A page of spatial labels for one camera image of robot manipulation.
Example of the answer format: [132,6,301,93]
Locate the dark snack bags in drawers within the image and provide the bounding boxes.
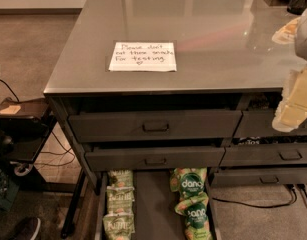
[233,93,307,145]

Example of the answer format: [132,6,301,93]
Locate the top left grey drawer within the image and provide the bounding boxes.
[68,110,242,142]

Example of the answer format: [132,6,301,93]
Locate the dark shoe with white sole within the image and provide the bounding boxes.
[8,217,41,240]

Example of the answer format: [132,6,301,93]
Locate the top right grey drawer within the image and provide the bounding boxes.
[234,109,307,138]

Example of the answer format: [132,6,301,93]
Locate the white handwritten paper note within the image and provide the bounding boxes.
[108,42,177,72]

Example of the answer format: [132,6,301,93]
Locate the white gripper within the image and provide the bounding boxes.
[272,17,307,132]

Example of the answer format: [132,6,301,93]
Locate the black power cable on floor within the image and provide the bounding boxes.
[211,183,307,210]

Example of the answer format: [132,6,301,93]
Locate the bottom left open drawer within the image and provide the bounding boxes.
[94,169,222,240]

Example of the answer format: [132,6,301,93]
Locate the pale green snack bag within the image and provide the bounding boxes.
[108,170,133,188]
[103,213,135,240]
[106,186,134,214]

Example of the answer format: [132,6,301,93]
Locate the middle right grey drawer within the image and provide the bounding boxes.
[221,143,307,167]

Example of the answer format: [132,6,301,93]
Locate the black cable at left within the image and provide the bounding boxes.
[0,67,21,104]

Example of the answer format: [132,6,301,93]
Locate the dark grey drawer cabinet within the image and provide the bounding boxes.
[45,0,307,240]

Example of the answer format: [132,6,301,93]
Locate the middle pale green snack bag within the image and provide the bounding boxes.
[106,186,134,214]

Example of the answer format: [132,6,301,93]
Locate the middle left grey drawer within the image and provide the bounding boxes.
[85,146,224,171]

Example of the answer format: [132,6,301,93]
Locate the black side cart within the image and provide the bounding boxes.
[0,98,56,191]

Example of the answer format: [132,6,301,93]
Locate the bottom pale green snack bag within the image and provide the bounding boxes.
[103,213,135,240]

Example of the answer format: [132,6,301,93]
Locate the grey drawer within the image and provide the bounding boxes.
[234,109,307,138]
[85,146,224,171]
[221,143,307,167]
[211,167,307,187]
[68,110,242,142]

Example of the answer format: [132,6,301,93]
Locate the top pale green snack bag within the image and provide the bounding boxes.
[108,170,133,188]

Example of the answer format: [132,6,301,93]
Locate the green dang chip bag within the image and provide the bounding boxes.
[174,192,209,229]
[170,168,207,199]

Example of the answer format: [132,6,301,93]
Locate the bottom right grey drawer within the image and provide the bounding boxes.
[211,167,307,187]

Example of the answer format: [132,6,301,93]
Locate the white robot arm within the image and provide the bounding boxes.
[272,8,307,132]

